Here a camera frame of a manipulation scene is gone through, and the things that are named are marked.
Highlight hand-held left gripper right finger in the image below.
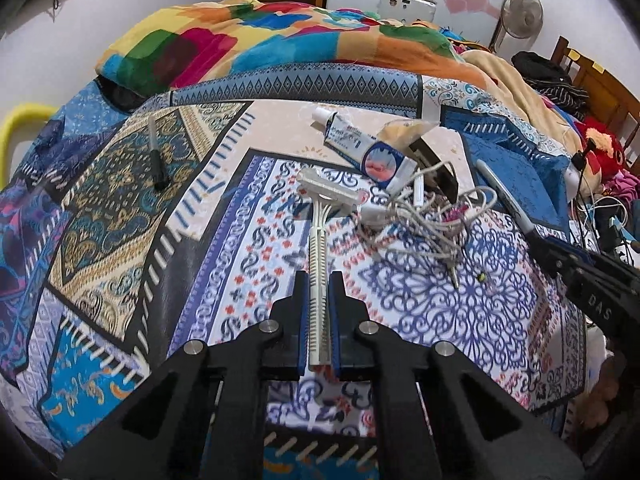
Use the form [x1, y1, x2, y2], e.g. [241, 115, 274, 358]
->
[329, 270, 586, 480]

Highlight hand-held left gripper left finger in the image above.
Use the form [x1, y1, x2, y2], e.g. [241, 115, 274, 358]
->
[57, 271, 308, 480]

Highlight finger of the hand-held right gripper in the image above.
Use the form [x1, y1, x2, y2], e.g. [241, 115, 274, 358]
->
[531, 239, 583, 291]
[542, 234, 640, 273]

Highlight white disposable razor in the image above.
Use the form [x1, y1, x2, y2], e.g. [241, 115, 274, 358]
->
[296, 167, 370, 373]

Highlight black marker pen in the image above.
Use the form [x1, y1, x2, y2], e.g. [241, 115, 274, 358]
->
[475, 159, 540, 242]
[147, 115, 171, 192]

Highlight white cable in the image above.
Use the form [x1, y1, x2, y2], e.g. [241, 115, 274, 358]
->
[356, 160, 501, 291]

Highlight dark brown packet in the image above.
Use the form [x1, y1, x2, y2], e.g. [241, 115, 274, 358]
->
[407, 130, 460, 202]

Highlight white toothpaste tube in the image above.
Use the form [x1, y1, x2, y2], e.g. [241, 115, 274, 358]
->
[311, 108, 418, 192]

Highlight clear plastic wrapper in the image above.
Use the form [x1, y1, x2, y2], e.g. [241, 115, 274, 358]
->
[377, 120, 442, 150]

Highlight pink cloth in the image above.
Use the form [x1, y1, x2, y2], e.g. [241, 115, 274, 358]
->
[600, 169, 640, 198]

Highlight brown plush toy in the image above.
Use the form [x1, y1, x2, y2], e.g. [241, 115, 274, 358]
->
[582, 360, 622, 431]

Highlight red plush toy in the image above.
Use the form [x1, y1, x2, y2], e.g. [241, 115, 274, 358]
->
[580, 117, 626, 176]

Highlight wooden headboard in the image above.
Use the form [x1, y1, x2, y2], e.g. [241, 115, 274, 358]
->
[552, 36, 640, 161]

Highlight beige blanket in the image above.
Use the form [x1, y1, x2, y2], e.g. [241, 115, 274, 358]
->
[460, 50, 581, 146]

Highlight blue patterned bedsheet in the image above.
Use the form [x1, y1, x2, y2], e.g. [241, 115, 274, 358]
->
[0, 62, 591, 461]

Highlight black clothes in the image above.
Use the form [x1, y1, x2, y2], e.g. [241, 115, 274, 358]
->
[511, 51, 591, 121]

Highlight standing fan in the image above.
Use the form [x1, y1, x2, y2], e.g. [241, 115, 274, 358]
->
[492, 0, 544, 56]

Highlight colourful patchwork blanket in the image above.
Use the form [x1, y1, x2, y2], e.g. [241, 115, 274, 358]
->
[95, 0, 493, 98]

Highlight white appliance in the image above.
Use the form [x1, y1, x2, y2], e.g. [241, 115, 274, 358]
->
[377, 0, 437, 23]

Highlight yellow padded bar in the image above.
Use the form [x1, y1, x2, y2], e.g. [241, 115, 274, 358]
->
[0, 103, 51, 186]

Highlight pile of cables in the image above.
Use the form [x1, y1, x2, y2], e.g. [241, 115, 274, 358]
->
[570, 192, 640, 263]

